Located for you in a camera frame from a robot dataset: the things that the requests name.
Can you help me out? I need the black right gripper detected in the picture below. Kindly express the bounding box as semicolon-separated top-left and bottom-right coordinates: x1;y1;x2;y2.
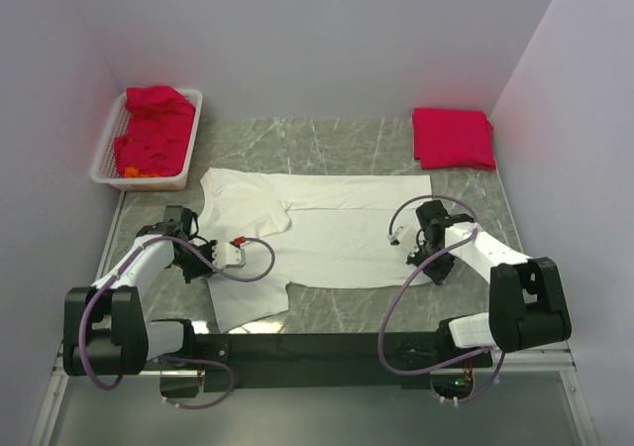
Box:
407;238;457;284

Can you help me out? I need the white t shirt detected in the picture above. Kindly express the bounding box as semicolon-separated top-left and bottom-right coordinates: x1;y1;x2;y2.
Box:
199;167;432;332

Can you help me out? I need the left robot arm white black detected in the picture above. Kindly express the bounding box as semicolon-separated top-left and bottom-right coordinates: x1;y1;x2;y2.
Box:
62;205;217;379

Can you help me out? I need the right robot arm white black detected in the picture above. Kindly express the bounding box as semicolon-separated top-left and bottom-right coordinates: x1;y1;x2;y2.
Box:
396;195;572;366

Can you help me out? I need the folded red t shirt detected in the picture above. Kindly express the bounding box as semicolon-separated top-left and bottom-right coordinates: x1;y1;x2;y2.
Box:
412;108;496;170

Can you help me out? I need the orange cloth in basket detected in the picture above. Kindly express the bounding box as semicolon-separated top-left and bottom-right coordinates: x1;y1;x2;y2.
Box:
123;167;153;178

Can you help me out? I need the white plastic laundry basket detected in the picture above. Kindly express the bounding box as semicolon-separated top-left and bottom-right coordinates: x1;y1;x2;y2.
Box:
90;87;203;191

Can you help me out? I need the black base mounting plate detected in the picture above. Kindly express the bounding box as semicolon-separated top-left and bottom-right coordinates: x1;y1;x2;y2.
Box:
147;332;492;392

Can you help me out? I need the red t shirt in basket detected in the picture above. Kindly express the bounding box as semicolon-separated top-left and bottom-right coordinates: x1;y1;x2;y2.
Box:
114;86;195;177

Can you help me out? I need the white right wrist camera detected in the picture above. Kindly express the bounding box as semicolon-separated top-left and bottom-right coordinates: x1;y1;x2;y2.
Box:
388;226;419;252

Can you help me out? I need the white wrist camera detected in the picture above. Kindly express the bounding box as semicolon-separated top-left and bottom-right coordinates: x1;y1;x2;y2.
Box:
388;226;419;252
212;242;246;271

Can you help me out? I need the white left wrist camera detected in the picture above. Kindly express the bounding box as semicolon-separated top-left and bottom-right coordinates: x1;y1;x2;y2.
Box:
212;242;246;271

